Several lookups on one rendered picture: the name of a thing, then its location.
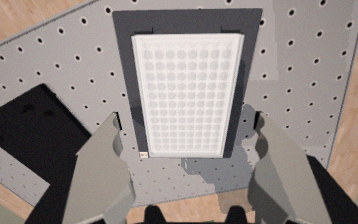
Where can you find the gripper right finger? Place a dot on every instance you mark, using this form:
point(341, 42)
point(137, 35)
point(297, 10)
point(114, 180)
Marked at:
point(288, 186)

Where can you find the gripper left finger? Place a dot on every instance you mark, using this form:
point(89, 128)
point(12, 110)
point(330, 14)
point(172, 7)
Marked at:
point(93, 187)

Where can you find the black rectangular frame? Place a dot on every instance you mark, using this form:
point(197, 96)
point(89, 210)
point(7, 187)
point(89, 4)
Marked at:
point(40, 132)

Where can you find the grey perforated base plate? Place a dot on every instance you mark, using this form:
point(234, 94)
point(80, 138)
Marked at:
point(300, 75)

